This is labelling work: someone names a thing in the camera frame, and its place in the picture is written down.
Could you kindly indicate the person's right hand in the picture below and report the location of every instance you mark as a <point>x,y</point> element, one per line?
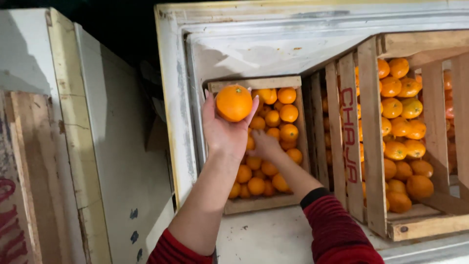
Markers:
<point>264,144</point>

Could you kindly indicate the pile of oranges in slatted crate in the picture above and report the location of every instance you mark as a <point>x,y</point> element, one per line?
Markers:
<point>401,132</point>

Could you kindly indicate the large slatted wooden crate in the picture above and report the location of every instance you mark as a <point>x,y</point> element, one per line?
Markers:
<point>388,139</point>

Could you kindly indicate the white chest freezer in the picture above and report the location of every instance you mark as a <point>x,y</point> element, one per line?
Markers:
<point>311,132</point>

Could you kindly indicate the small wooden crate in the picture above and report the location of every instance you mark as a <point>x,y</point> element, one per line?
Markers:
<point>262,146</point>

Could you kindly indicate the large orange fruit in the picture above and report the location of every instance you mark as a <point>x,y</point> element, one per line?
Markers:
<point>234,103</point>

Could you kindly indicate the person's left hand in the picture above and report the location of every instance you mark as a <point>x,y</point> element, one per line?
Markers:
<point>222,132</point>

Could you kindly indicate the heap of small oranges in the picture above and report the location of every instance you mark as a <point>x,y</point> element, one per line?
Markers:
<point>271,146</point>

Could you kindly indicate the wooden crate with red print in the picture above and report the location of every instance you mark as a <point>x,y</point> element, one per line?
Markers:
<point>16,179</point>

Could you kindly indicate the white freezer lid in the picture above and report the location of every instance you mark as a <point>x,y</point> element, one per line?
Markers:
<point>84,143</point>

